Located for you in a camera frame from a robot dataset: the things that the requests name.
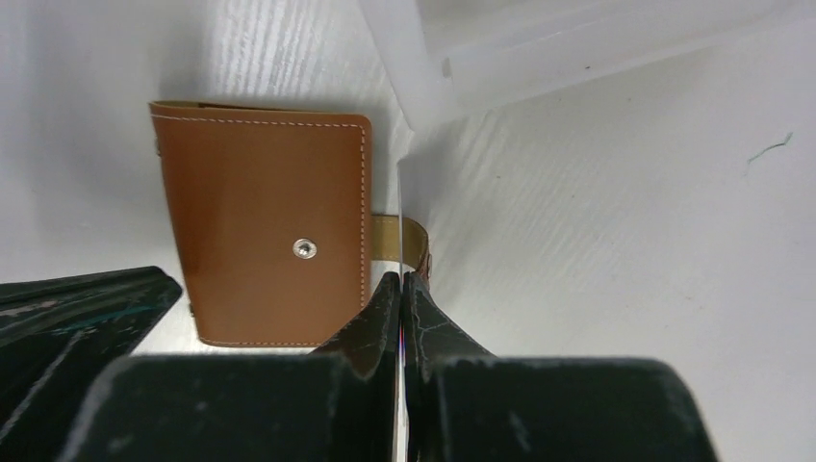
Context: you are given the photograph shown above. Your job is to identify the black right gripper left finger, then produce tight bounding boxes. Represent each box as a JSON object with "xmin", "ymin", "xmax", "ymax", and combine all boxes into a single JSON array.
[{"xmin": 59, "ymin": 272, "xmax": 401, "ymax": 461}]

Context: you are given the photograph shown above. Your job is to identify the brown leather card holder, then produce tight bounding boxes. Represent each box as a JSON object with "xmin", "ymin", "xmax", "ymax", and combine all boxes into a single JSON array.
[{"xmin": 149, "ymin": 101, "xmax": 431, "ymax": 347}]

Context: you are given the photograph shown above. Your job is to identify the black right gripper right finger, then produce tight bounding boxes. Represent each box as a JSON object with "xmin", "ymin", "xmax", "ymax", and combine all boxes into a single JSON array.
[{"xmin": 402, "ymin": 272, "xmax": 717, "ymax": 461}]

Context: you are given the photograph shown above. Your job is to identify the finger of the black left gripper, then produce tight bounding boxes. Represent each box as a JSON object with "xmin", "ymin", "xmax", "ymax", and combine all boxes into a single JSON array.
[{"xmin": 1, "ymin": 267, "xmax": 182, "ymax": 441}]

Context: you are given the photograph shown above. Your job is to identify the clear acrylic card box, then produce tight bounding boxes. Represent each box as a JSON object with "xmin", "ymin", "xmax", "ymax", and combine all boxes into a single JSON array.
[{"xmin": 360, "ymin": 1, "xmax": 815, "ymax": 130}]

